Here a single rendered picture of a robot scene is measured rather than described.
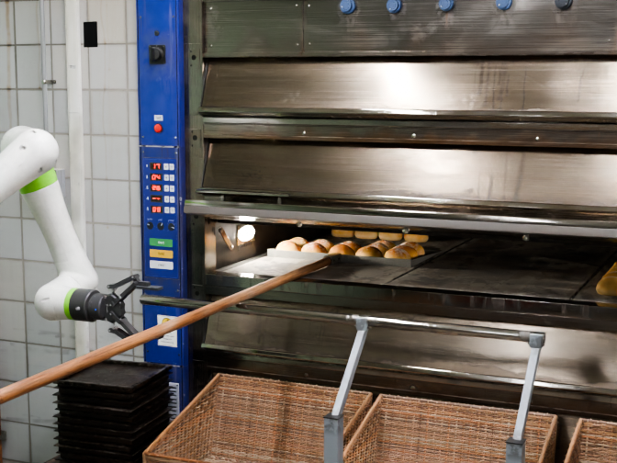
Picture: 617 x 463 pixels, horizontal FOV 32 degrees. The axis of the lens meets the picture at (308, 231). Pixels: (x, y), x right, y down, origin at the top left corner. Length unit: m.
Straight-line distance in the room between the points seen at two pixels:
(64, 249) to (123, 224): 0.58
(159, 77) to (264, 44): 0.38
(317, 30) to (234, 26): 0.29
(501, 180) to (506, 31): 0.43
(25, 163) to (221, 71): 0.85
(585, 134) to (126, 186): 1.54
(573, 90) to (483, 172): 0.35
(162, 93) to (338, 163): 0.64
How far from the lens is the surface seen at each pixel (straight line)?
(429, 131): 3.25
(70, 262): 3.21
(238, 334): 3.58
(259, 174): 3.46
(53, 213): 3.17
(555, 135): 3.16
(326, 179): 3.37
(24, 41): 3.94
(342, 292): 3.41
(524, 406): 2.77
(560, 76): 3.17
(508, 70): 3.21
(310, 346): 3.47
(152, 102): 3.61
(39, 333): 4.04
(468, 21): 3.23
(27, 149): 2.97
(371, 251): 3.78
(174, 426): 3.41
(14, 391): 2.32
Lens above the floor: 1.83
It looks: 8 degrees down
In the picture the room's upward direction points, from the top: straight up
